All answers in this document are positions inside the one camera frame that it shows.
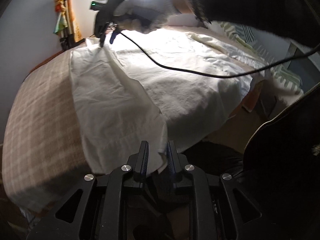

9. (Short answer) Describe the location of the white garment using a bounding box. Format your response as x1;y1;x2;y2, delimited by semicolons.
69;27;264;174

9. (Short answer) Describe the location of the black sleeved right forearm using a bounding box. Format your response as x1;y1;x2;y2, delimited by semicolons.
172;0;319;48

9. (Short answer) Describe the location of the white gloved right hand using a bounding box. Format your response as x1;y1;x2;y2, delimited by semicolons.
113;0;193;34

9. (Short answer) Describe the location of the folded tripod with orange cloth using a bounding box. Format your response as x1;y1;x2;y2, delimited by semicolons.
54;0;84;51

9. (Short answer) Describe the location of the beige plaid bed blanket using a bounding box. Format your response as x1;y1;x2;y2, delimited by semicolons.
2;43;94;213

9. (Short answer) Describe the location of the green leaf patterned pillow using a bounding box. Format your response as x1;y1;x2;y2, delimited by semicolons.
217;22;304;106

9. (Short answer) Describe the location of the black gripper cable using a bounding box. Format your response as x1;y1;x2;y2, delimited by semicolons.
109;22;320;79

